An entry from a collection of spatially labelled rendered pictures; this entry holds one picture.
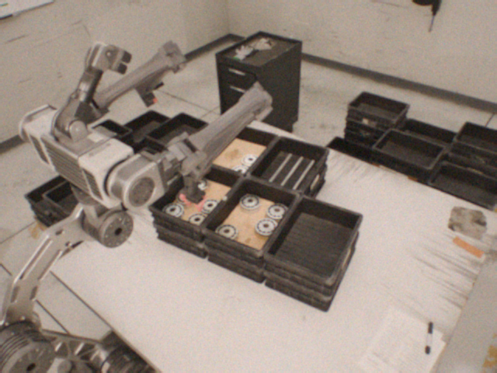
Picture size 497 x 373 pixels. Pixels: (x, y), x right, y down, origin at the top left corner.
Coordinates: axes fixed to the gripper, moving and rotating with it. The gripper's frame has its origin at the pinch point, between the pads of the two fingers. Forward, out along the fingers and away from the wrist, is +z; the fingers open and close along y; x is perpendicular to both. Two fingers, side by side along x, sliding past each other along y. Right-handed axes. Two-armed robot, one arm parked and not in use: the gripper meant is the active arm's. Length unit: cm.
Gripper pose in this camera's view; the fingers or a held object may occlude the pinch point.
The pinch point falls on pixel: (195, 207)
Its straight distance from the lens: 180.8
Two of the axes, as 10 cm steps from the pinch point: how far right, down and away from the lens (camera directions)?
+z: 0.3, 7.5, 6.6
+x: -5.8, 5.5, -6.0
